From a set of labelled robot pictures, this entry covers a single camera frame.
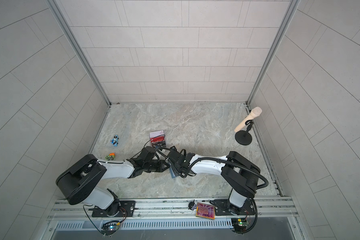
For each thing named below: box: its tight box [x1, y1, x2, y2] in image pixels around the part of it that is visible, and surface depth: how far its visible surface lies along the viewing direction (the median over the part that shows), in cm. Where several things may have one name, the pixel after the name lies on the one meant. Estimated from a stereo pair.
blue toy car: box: [110, 135, 119, 147], surface depth 95 cm
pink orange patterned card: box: [195, 202, 216, 220], surface depth 71 cm
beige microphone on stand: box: [234, 107, 263, 146], surface depth 91 cm
